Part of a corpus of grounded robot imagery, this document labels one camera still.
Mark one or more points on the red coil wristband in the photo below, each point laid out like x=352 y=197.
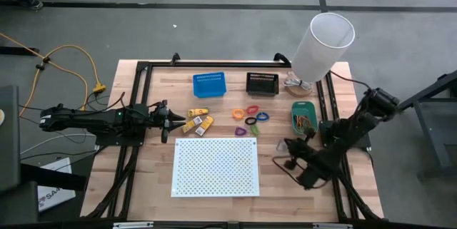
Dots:
x=247 y=110

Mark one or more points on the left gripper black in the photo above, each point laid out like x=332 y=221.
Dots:
x=157 y=116

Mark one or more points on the green plastic tray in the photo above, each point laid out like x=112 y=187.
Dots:
x=303 y=107

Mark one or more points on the purple coil wristband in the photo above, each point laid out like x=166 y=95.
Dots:
x=236 y=132

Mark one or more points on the black plastic basket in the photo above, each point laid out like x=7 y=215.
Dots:
x=262 y=84

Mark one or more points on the blue rubber band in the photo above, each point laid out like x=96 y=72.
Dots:
x=280 y=146

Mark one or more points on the coloured rubber bands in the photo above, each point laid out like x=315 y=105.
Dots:
x=301 y=127

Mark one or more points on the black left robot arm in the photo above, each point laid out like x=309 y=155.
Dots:
x=89 y=120

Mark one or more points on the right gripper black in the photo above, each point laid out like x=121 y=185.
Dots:
x=316 y=168

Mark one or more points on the person's shoe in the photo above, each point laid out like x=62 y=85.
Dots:
x=34 y=4

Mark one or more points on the green coil wristband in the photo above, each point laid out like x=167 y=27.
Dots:
x=254 y=133

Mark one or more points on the grey laptop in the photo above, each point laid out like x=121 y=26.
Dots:
x=9 y=140

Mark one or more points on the orange coil wristband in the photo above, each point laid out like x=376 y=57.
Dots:
x=233 y=114

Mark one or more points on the yellow green crayon box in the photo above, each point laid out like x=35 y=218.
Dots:
x=191 y=125
x=204 y=126

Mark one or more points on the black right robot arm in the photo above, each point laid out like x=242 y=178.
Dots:
x=378 y=102

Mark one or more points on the yellow crayon box red mark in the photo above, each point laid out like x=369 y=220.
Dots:
x=198 y=112

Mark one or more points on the orange rubber band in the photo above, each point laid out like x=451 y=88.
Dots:
x=303 y=117

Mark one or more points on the blue plastic basket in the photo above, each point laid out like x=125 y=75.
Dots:
x=209 y=85

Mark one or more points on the black coil wristband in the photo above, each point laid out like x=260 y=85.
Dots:
x=246 y=120

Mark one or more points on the blue coil wristband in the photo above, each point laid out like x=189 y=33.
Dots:
x=257 y=116

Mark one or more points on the white printed paper box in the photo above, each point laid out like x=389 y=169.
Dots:
x=57 y=193

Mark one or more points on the white shade table lamp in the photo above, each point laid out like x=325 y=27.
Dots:
x=321 y=50

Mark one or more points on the black aluminium table frame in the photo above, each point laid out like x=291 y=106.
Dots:
x=214 y=64

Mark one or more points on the black table clamp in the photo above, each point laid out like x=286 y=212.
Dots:
x=175 y=57
x=282 y=57

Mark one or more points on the white perforated metal shelf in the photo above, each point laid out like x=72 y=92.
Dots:
x=214 y=166

